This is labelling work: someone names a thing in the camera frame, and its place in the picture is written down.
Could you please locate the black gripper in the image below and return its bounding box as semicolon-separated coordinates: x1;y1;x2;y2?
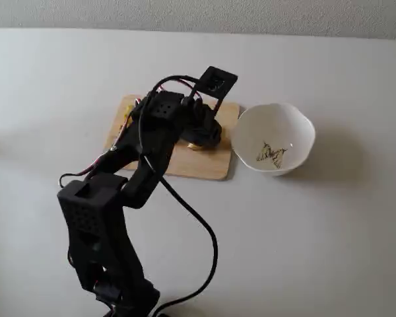
180;98;224;149

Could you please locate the wooden cutting board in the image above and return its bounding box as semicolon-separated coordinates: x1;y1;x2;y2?
104;94;241;182

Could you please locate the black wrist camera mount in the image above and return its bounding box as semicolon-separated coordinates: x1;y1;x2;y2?
188;65;239;115

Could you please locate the red and white servo wire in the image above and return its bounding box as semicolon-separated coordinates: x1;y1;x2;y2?
158;83;204;102
58;98;143;188

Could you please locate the white ceramic bowl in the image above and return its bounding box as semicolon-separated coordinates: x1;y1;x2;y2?
230;102;316;176

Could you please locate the black camera cable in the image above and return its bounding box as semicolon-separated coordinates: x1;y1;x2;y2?
137;75;218;317

